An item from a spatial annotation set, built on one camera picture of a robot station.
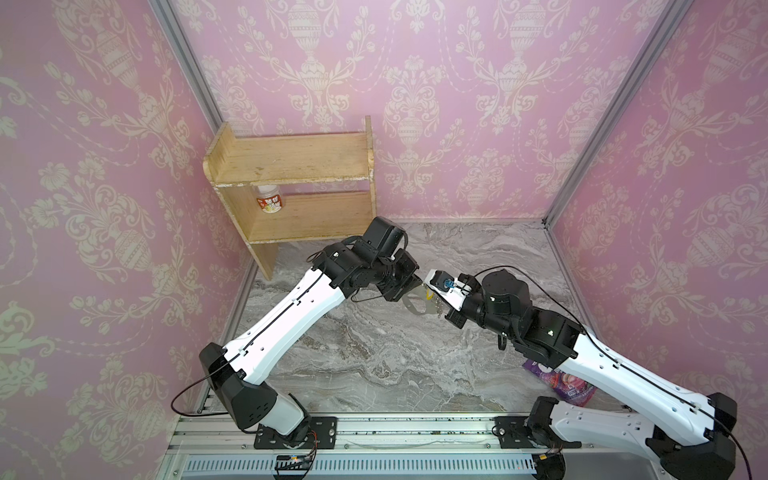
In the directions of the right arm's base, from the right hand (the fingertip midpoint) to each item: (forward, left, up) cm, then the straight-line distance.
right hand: (435, 282), depth 67 cm
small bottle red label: (+35, +46, -2) cm, 57 cm away
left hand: (+1, +1, 0) cm, 1 cm away
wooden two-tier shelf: (+56, +45, -15) cm, 73 cm away
